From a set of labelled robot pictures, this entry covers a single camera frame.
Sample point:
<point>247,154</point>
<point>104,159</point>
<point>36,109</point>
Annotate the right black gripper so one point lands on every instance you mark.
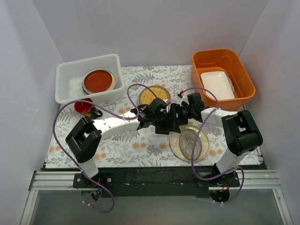
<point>176,115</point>

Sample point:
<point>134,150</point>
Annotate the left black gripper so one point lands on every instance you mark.
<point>162,124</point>

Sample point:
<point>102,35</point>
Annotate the speckled grey oval plate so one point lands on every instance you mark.
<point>186,142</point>

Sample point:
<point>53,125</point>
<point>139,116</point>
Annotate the cream and blue plate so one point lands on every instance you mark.
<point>114,82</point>

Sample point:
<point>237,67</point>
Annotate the red brown rimmed plate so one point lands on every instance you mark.
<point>98,80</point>

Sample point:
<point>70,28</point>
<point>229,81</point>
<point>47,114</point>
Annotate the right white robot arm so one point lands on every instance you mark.
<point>241,134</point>

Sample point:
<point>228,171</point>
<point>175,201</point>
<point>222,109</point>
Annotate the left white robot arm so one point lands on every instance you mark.
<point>84,138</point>

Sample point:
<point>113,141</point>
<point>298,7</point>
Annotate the white plastic bin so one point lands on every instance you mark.
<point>70,77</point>

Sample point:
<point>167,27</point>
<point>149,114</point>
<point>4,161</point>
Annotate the cream and green plate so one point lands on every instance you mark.
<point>174,142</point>

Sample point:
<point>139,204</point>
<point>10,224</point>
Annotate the woven bamboo round tray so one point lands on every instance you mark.
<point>148,95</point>

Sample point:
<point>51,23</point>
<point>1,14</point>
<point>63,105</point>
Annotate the pink round plate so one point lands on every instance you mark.
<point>139,99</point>

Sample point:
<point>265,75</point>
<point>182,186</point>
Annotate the white rectangular dish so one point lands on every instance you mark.
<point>218,83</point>

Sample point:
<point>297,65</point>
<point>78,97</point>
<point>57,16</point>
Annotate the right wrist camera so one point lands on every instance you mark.
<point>183,98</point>

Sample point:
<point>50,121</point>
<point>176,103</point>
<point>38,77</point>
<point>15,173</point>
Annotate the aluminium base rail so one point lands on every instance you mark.
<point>157,196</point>

